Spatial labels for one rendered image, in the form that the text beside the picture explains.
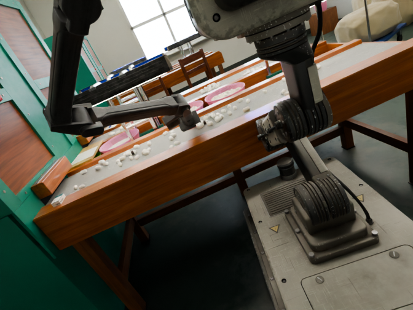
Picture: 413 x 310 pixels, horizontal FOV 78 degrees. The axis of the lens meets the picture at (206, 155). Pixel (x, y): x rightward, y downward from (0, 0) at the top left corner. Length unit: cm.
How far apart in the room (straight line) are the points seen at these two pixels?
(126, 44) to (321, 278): 597
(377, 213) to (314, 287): 32
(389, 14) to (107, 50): 504
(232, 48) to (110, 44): 276
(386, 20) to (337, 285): 350
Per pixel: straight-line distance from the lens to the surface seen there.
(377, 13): 393
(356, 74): 125
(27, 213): 127
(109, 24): 636
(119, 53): 632
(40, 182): 132
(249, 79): 181
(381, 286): 81
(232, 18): 50
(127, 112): 92
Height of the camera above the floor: 115
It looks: 25 degrees down
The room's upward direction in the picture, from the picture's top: 24 degrees counter-clockwise
